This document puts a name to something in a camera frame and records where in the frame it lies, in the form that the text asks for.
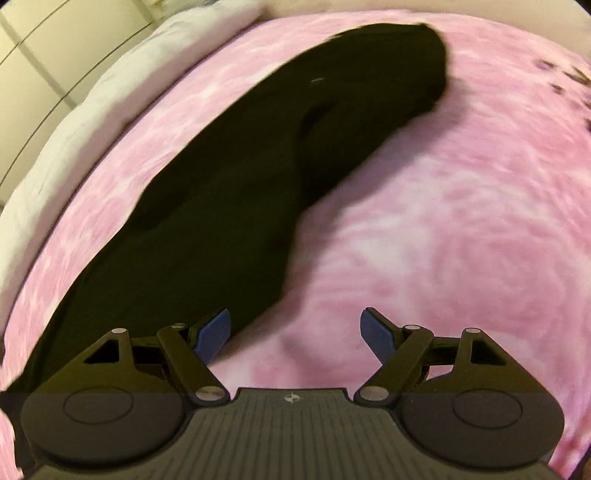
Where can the white ribbed quilt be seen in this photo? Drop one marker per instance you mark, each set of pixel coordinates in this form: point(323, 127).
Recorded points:
point(69, 138)

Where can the black garment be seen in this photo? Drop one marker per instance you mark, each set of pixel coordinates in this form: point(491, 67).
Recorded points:
point(231, 184)

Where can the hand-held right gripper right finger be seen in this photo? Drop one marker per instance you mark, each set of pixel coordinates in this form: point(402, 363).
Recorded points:
point(376, 334)

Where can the pink floral blanket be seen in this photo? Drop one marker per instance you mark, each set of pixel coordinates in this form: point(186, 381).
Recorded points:
point(438, 207)

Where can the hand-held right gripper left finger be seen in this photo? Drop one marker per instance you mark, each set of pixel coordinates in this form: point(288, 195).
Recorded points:
point(214, 334)

